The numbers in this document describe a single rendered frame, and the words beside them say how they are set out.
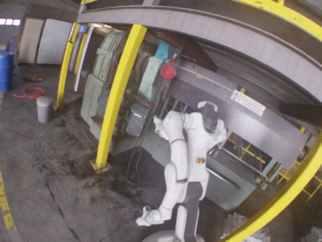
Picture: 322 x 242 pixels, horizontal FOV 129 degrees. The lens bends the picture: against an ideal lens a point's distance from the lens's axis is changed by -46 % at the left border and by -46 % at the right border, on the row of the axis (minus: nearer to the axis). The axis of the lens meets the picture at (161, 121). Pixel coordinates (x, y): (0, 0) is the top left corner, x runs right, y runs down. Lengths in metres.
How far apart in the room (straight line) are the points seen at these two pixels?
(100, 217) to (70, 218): 0.31
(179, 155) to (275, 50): 0.85
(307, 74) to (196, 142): 0.85
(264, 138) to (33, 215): 2.60
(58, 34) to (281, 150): 7.67
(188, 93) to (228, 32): 1.18
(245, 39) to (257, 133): 1.21
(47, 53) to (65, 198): 6.21
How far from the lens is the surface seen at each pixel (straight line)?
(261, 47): 1.00
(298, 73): 1.02
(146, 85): 2.39
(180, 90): 2.01
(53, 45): 7.07
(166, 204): 0.72
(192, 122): 0.85
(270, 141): 1.93
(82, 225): 1.51
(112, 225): 1.54
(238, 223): 2.03
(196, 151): 0.88
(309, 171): 1.10
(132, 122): 1.84
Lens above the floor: 1.42
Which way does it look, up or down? 22 degrees down
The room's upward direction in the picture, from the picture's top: 23 degrees clockwise
